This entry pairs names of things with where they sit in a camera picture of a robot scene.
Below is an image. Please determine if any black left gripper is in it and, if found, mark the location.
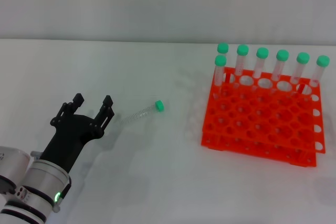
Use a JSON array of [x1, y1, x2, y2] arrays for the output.
[[39, 93, 116, 175]]

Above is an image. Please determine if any orange test tube rack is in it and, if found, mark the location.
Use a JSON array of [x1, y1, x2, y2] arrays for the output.
[[201, 66, 326, 168]]

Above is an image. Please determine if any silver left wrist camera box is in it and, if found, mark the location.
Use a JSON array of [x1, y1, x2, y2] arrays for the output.
[[0, 145, 31, 192]]

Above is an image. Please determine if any clear test tube green cap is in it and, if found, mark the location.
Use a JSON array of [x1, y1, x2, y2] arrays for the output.
[[217, 42, 230, 78], [270, 49, 290, 93], [234, 44, 249, 78], [214, 55, 227, 100], [119, 100, 165, 126], [289, 52, 310, 96], [251, 47, 269, 91], [307, 55, 331, 99]]

